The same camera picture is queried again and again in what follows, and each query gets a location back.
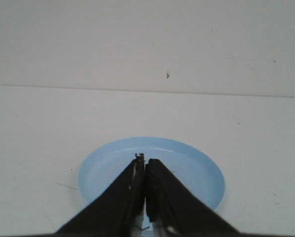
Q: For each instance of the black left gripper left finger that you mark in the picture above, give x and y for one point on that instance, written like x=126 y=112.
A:
x=120 y=207

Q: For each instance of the light blue round plate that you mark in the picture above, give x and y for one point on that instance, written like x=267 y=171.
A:
x=194 y=169

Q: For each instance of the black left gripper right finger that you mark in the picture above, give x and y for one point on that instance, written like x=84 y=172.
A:
x=172 y=208

